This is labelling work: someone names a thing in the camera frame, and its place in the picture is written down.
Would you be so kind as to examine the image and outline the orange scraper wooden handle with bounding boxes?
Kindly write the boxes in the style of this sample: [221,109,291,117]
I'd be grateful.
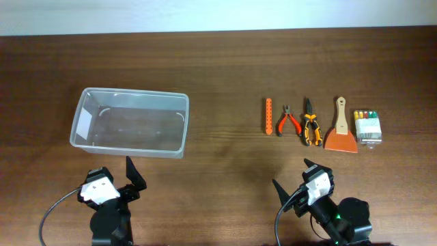
[324,96,358,153]

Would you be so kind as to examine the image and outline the orange black long-nose pliers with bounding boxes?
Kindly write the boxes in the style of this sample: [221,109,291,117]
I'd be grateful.
[302,98,323,146]

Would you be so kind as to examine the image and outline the clear plastic container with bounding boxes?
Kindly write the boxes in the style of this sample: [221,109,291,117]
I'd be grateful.
[70,87,190,159]

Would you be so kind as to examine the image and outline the orange perforated strip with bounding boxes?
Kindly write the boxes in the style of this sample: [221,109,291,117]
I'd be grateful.
[265,98,273,135]

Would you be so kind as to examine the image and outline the small red-handled cutters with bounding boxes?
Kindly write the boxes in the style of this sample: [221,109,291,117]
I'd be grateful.
[276,105,302,137]

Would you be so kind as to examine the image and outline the clear box coloured pegs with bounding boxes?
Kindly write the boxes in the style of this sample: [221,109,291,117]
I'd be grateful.
[354,110,382,149]

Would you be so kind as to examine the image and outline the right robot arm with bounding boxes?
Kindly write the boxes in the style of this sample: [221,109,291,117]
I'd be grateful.
[272,159,372,245]

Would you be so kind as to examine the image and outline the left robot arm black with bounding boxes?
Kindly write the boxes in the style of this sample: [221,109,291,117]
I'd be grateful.
[77,156,147,246]

